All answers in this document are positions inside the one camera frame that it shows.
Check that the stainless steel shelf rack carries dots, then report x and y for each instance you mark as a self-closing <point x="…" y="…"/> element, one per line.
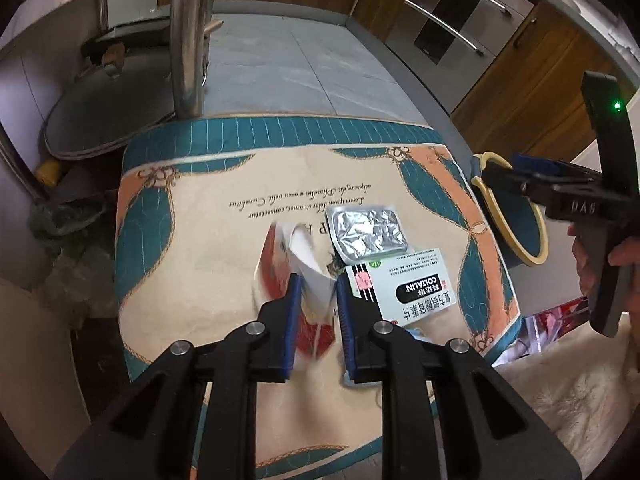
<point x="190" y="26"/>

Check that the person's right hand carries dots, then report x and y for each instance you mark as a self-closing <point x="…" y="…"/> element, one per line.
<point x="625" y="254"/>

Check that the teal beige patterned mat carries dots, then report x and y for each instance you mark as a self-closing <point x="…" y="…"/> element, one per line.
<point x="215" y="214"/>

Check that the teal yellow-rimmed trash bin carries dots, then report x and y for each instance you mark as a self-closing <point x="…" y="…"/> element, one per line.
<point x="517" y="223"/>

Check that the wooden kitchen cabinets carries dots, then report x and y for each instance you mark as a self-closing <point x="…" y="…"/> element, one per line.
<point x="497" y="75"/>

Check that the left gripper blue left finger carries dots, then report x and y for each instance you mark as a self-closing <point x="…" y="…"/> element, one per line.
<point x="293" y="303"/>

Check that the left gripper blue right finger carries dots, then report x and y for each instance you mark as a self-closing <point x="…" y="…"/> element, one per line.
<point x="343" y="297"/>

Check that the silver foil blister pack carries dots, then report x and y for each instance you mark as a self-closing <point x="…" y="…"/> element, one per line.
<point x="361" y="233"/>

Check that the black square tray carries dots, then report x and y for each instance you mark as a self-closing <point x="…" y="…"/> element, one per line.
<point x="140" y="35"/>

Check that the glass pan lid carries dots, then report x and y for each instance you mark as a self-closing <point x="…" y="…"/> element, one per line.
<point x="102" y="111"/>

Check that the white green medicine box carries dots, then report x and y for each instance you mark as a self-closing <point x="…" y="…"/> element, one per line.
<point x="405" y="288"/>

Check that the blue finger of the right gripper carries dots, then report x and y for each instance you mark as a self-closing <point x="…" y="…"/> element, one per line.
<point x="538" y="165"/>

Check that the red floral paper cup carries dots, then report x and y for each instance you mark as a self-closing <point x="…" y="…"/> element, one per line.
<point x="288" y="260"/>

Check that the stainless built-in oven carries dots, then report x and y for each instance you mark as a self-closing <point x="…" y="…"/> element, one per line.
<point x="449" y="44"/>

